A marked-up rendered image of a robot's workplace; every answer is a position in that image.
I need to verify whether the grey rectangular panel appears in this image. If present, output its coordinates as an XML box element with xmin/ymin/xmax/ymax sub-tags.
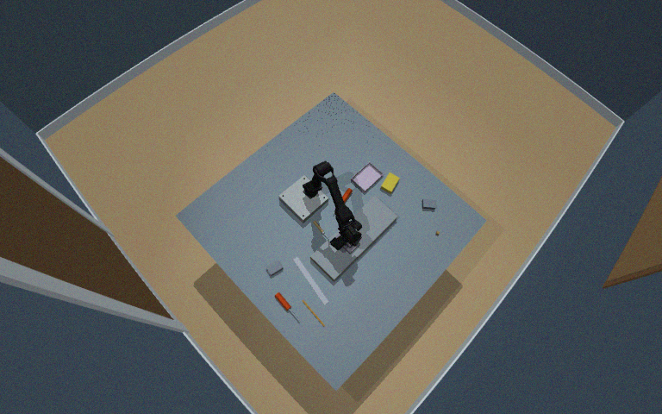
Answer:
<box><xmin>310</xmin><ymin>196</ymin><xmax>398</xmax><ymax>281</ymax></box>

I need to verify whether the yellow rectangular block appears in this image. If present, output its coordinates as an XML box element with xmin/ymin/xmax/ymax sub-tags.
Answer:
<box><xmin>381</xmin><ymin>172</ymin><xmax>399</xmax><ymax>194</ymax></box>

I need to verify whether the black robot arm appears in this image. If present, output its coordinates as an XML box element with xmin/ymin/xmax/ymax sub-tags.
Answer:
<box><xmin>303</xmin><ymin>161</ymin><xmax>362</xmax><ymax>246</ymax></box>

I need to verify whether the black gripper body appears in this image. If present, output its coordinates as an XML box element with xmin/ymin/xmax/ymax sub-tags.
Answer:
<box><xmin>330</xmin><ymin>220</ymin><xmax>362</xmax><ymax>250</ymax></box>

